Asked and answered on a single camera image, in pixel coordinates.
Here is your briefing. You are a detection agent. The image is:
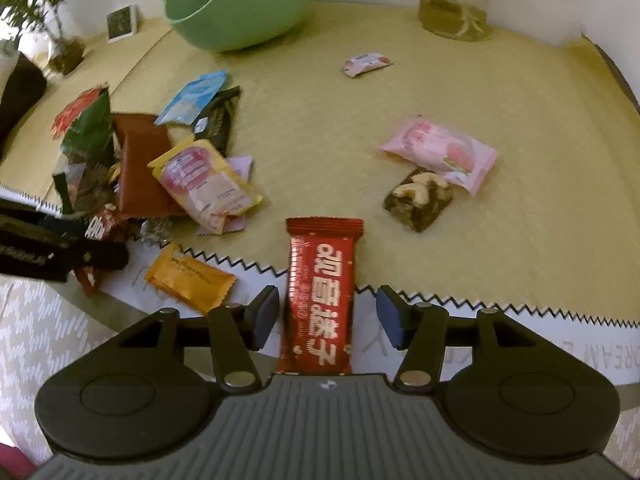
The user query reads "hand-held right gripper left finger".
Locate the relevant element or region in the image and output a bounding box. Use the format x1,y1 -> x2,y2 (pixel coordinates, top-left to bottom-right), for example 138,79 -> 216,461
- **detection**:
117,285 -> 281,395

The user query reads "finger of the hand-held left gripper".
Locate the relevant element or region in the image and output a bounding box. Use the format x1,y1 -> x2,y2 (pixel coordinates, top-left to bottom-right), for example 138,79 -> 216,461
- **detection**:
74,244 -> 130,272

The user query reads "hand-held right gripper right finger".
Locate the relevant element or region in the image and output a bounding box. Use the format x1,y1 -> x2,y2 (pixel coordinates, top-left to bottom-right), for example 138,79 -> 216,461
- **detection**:
376,285 -> 538,393

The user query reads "red snack bar packet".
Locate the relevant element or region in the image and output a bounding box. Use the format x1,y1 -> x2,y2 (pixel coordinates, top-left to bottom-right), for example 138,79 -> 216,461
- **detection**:
277,217 -> 365,376
75,209 -> 126,297

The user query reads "brown red snack packet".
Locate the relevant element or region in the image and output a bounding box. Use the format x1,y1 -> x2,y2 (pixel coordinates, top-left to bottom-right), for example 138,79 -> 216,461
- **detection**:
111,112 -> 191,221

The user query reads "clear nut bar packet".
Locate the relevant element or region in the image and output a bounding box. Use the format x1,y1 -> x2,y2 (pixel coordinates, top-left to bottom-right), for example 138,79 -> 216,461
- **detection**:
384,167 -> 456,233

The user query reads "dark green snack packet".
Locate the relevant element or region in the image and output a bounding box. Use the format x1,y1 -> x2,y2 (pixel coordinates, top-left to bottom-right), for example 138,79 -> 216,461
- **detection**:
52,89 -> 121,213

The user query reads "large pink snack packet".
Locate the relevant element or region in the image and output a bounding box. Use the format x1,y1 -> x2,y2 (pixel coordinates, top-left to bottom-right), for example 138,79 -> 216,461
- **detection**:
380,116 -> 498,197

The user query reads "black snack packet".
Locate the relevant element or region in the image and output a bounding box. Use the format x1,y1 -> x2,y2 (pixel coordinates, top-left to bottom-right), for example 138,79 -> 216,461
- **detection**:
192,86 -> 241,157

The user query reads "green plastic basin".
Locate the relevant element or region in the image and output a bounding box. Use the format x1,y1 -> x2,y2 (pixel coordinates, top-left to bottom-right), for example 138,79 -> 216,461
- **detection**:
161,0 -> 341,53

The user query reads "orange snack packet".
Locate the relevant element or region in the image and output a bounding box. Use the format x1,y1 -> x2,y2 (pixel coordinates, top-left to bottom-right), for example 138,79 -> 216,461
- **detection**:
144,242 -> 237,313

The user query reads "beige patterned tablecloth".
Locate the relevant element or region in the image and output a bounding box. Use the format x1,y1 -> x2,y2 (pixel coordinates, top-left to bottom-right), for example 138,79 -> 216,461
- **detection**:
0,277 -> 640,466

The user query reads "yellow pink snack packet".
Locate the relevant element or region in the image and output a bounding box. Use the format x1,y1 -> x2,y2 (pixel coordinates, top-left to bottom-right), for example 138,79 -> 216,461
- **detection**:
147,135 -> 263,235

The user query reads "lilac snack packet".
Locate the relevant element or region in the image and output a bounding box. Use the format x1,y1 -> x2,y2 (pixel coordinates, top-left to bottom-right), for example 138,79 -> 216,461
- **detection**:
196,156 -> 254,236

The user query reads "white zigzag-edged printed mat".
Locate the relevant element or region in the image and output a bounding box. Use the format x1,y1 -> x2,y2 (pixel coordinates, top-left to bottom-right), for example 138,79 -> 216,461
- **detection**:
0,180 -> 640,386

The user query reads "light blue snack packet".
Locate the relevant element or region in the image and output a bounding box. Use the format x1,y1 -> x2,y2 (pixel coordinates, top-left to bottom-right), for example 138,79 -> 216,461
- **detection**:
154,71 -> 230,127

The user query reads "white towel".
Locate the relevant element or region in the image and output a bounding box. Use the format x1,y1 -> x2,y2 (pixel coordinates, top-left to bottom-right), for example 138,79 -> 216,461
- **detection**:
0,35 -> 21,91

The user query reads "leafy plant in glass vase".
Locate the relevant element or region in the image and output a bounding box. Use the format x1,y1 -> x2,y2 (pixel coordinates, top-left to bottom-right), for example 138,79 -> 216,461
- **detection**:
0,0 -> 98,76

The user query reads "magenta cloth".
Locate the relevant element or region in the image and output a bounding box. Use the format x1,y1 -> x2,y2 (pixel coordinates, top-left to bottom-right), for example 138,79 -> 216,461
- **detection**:
0,441 -> 32,480

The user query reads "white digital thermometer clock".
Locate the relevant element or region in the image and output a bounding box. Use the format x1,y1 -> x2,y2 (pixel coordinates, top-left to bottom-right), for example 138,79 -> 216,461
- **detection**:
106,4 -> 143,43

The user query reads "small pink candy packet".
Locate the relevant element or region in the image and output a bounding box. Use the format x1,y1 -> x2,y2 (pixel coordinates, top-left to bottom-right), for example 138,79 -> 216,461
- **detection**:
342,52 -> 394,78

